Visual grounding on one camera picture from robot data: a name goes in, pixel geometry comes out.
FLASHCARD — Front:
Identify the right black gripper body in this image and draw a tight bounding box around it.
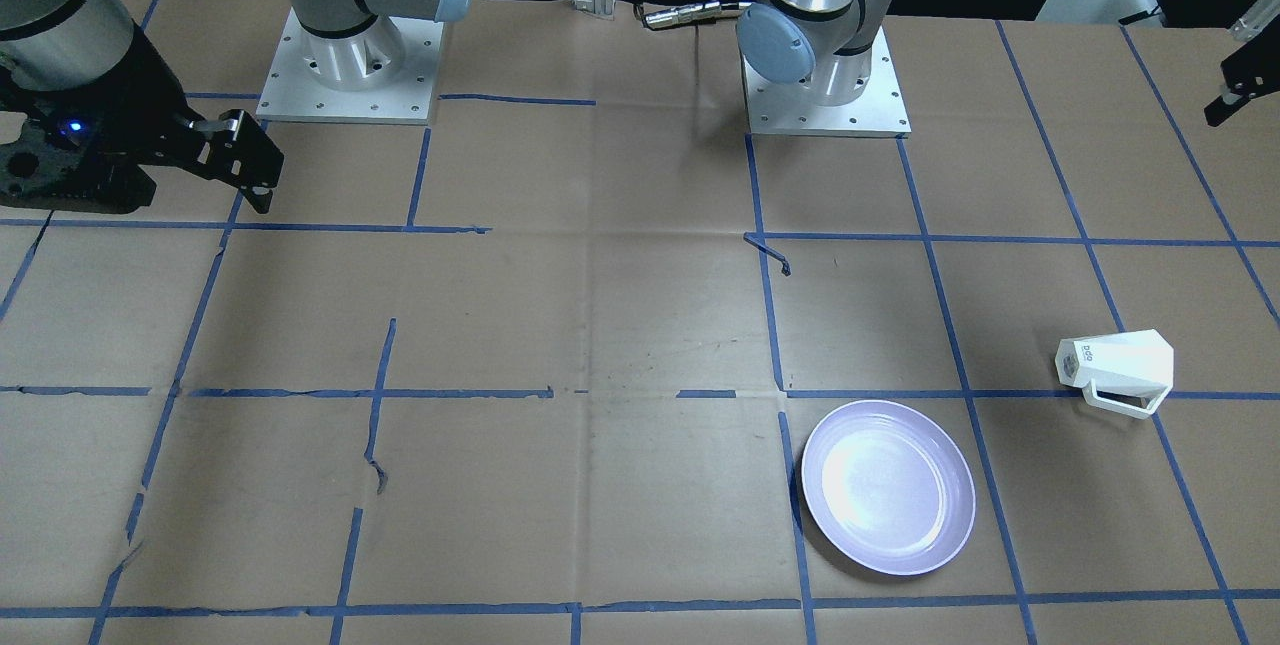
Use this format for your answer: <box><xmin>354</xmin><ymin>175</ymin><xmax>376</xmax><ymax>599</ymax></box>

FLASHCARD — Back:
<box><xmin>1</xmin><ymin>26</ymin><xmax>241</xmax><ymax>215</ymax></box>

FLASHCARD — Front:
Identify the white angular cup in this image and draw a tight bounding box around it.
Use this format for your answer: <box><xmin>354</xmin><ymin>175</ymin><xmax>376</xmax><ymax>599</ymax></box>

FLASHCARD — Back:
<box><xmin>1053</xmin><ymin>329</ymin><xmax>1175</xmax><ymax>420</ymax></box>

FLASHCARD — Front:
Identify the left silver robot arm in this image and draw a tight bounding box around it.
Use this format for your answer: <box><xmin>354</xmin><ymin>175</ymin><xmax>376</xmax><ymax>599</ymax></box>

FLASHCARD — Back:
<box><xmin>736</xmin><ymin>0</ymin><xmax>1277</xmax><ymax>138</ymax></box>

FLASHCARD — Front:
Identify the lavender round plate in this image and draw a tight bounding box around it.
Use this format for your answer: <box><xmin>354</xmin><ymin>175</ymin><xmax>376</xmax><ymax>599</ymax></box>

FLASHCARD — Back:
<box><xmin>797</xmin><ymin>401</ymin><xmax>977</xmax><ymax>577</ymax></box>

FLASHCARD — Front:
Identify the brown paper table cover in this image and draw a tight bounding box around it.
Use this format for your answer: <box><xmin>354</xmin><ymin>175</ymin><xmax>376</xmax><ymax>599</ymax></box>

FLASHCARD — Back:
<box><xmin>1</xmin><ymin>1</ymin><xmax>1279</xmax><ymax>644</ymax></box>

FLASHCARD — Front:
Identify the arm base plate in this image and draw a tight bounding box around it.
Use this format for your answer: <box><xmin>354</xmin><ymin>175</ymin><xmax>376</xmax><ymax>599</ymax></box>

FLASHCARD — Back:
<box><xmin>741</xmin><ymin>27</ymin><xmax>913</xmax><ymax>138</ymax></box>
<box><xmin>256</xmin><ymin>12</ymin><xmax>447</xmax><ymax>125</ymax></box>

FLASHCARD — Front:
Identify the silver cable connector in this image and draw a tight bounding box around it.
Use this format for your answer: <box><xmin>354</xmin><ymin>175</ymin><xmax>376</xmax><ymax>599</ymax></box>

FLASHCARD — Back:
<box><xmin>632</xmin><ymin>1</ymin><xmax>753</xmax><ymax>31</ymax></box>

